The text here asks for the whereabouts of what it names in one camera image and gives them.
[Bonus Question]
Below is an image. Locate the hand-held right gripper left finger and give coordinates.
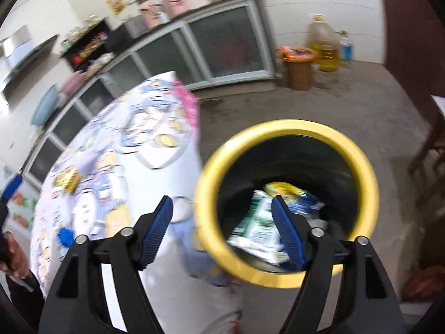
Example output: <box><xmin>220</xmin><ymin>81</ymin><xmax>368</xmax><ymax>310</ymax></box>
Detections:
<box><xmin>38</xmin><ymin>196</ymin><xmax>174</xmax><ymax>334</ymax></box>

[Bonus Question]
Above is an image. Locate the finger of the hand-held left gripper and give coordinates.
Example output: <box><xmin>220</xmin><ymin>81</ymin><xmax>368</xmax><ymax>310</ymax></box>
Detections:
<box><xmin>1</xmin><ymin>173</ymin><xmax>23</xmax><ymax>203</ymax></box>

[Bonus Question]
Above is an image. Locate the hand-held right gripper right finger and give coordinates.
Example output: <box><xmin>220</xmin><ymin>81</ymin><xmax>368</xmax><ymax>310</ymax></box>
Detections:
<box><xmin>270</xmin><ymin>195</ymin><xmax>407</xmax><ymax>334</ymax></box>

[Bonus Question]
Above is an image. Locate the green white packet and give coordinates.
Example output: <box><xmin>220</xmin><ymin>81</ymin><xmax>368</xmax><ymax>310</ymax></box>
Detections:
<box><xmin>228</xmin><ymin>190</ymin><xmax>291</xmax><ymax>263</ymax></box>

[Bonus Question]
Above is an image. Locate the yellow blue wrapper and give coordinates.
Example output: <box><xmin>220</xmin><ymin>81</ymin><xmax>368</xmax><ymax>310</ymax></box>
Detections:
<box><xmin>262</xmin><ymin>182</ymin><xmax>325</xmax><ymax>216</ymax></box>

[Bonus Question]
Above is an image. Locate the yellow-rimmed black trash bin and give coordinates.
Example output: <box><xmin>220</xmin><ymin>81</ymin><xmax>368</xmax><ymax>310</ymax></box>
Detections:
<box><xmin>193</xmin><ymin>119</ymin><xmax>379</xmax><ymax>289</ymax></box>

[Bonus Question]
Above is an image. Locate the person's left hand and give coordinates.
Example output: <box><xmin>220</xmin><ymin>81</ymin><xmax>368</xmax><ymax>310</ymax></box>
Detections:
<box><xmin>0</xmin><ymin>232</ymin><xmax>31</xmax><ymax>279</ymax></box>

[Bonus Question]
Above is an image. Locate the flower painted door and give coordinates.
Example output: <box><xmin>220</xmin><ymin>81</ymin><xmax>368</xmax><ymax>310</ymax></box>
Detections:
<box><xmin>0</xmin><ymin>167</ymin><xmax>39</xmax><ymax>230</ymax></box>

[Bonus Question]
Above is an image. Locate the yellow green wrapper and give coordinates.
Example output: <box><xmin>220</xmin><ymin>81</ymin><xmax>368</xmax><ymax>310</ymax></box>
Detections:
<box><xmin>52</xmin><ymin>167</ymin><xmax>80</xmax><ymax>193</ymax></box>

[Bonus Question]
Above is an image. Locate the blue glove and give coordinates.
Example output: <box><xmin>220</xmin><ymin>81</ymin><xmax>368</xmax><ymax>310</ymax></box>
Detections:
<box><xmin>57</xmin><ymin>228</ymin><xmax>75</xmax><ymax>247</ymax></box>

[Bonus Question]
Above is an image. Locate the cartoon printed tablecloth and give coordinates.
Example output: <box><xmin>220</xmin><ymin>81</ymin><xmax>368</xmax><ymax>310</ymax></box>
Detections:
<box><xmin>29</xmin><ymin>71</ymin><xmax>244</xmax><ymax>334</ymax></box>

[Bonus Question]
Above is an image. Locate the blue plastic basket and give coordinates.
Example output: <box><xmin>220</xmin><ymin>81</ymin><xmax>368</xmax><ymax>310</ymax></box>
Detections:
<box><xmin>29</xmin><ymin>83</ymin><xmax>60</xmax><ymax>127</ymax></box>

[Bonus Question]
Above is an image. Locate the pink plastic basin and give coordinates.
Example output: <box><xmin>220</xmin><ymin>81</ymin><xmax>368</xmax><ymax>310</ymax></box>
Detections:
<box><xmin>61</xmin><ymin>70</ymin><xmax>86</xmax><ymax>96</ymax></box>

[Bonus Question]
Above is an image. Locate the steel range hood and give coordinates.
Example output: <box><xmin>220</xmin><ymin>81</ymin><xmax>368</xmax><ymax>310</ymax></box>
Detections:
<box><xmin>0</xmin><ymin>24</ymin><xmax>60</xmax><ymax>84</ymax></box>

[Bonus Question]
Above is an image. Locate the black corner shelf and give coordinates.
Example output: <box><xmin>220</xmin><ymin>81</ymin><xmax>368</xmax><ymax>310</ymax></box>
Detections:
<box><xmin>59</xmin><ymin>19</ymin><xmax>112</xmax><ymax>72</ymax></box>

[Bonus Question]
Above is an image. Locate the plastic bag of food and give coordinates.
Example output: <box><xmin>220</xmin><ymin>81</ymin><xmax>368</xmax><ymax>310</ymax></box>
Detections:
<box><xmin>83</xmin><ymin>54</ymin><xmax>115</xmax><ymax>77</ymax></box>

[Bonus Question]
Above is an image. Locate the row of seasoning jars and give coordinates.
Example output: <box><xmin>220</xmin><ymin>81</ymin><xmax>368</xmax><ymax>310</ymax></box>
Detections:
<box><xmin>71</xmin><ymin>36</ymin><xmax>107</xmax><ymax>61</ymax></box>

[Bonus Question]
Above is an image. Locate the brown waste bin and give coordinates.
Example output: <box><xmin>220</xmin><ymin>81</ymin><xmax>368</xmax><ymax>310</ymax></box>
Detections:
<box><xmin>276</xmin><ymin>46</ymin><xmax>318</xmax><ymax>92</ymax></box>

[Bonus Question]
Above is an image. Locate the wooden chair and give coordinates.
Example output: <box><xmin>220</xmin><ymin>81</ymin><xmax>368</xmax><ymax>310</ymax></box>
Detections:
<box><xmin>407</xmin><ymin>94</ymin><xmax>445</xmax><ymax>185</ymax></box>

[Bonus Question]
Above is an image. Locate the black microwave oven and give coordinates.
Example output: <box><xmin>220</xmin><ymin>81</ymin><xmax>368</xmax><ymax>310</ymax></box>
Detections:
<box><xmin>104</xmin><ymin>17</ymin><xmax>148</xmax><ymax>53</ymax></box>

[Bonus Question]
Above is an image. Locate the large cooking oil bottle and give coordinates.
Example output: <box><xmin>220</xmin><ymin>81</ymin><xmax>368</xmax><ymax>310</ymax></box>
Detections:
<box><xmin>308</xmin><ymin>13</ymin><xmax>343</xmax><ymax>72</ymax></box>

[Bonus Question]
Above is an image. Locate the blue liquid bottle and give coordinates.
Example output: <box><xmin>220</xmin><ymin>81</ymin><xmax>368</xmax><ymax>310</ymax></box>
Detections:
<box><xmin>340</xmin><ymin>31</ymin><xmax>354</xmax><ymax>61</ymax></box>

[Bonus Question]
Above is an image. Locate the glass door kitchen cabinet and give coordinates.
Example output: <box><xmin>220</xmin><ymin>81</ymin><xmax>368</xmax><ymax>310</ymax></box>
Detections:
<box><xmin>21</xmin><ymin>0</ymin><xmax>277</xmax><ymax>188</ymax></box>

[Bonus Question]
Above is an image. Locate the brown wooden door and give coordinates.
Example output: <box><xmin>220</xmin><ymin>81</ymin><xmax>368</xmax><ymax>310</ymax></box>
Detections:
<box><xmin>377</xmin><ymin>0</ymin><xmax>445</xmax><ymax>77</ymax></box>

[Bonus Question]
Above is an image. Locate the yellow wall poster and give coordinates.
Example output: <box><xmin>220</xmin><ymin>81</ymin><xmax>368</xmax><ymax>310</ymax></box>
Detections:
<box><xmin>106</xmin><ymin>0</ymin><xmax>127</xmax><ymax>16</ymax></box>

